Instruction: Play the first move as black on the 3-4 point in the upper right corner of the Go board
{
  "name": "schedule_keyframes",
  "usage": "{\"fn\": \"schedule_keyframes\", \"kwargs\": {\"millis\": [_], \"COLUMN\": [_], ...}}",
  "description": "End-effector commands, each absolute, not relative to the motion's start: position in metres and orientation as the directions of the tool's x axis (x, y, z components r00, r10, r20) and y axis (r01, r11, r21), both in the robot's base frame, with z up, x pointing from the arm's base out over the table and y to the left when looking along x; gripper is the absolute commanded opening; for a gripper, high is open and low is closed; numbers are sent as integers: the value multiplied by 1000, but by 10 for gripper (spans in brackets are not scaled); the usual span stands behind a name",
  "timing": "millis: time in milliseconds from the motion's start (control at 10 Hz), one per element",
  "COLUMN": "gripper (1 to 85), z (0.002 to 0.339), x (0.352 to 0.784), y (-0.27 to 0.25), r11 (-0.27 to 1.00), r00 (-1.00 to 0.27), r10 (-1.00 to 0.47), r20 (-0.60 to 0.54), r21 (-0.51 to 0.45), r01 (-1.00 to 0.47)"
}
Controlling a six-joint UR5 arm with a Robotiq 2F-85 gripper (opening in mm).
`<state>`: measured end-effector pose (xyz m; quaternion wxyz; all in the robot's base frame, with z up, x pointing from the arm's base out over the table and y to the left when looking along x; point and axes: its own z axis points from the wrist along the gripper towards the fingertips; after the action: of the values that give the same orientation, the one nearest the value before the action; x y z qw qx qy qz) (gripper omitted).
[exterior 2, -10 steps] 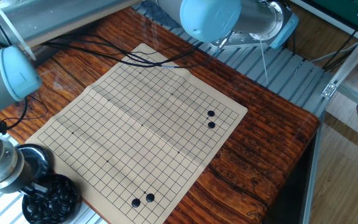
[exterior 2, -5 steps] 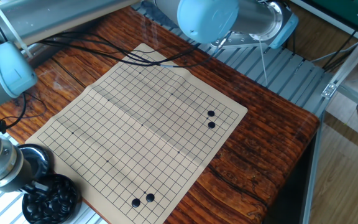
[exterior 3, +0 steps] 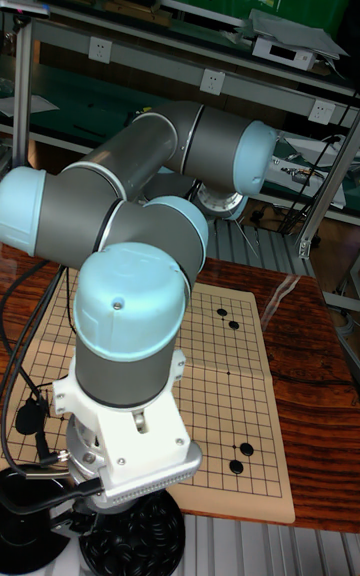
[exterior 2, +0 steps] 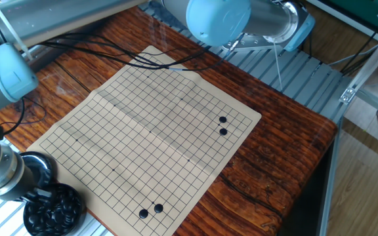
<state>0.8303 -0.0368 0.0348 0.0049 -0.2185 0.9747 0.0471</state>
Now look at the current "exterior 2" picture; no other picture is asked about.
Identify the white zip tie tail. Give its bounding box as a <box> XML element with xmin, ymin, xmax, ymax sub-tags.
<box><xmin>272</xmin><ymin>41</ymin><xmax>284</xmax><ymax>92</ymax></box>
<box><xmin>0</xmin><ymin>3</ymin><xmax>33</xmax><ymax>62</ymax></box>

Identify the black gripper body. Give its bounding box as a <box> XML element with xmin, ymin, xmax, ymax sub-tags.
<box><xmin>0</xmin><ymin>160</ymin><xmax>47</xmax><ymax>203</ymax></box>

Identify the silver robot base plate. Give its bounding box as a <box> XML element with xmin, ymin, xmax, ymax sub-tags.
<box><xmin>223</xmin><ymin>32</ymin><xmax>308</xmax><ymax>52</ymax></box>

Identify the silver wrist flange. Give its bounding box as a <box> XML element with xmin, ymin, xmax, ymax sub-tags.
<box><xmin>0</xmin><ymin>144</ymin><xmax>24</xmax><ymax>199</ymax></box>

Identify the black bowl of go stones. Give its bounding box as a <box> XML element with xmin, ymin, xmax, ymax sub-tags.
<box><xmin>23</xmin><ymin>182</ymin><xmax>87</xmax><ymax>236</ymax></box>

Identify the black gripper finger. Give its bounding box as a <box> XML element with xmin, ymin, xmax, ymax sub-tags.
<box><xmin>20</xmin><ymin>186</ymin><xmax>54</xmax><ymax>203</ymax></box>

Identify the aluminium frame post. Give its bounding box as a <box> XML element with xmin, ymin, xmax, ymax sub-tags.
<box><xmin>339</xmin><ymin>22</ymin><xmax>378</xmax><ymax>105</ymax></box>

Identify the beige go board mat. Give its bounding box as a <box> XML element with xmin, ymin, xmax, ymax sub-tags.
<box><xmin>26</xmin><ymin>45</ymin><xmax>263</xmax><ymax>236</ymax></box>

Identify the black glossy bowl lid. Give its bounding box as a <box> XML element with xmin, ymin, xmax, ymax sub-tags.
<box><xmin>20</xmin><ymin>151</ymin><xmax>56</xmax><ymax>189</ymax></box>

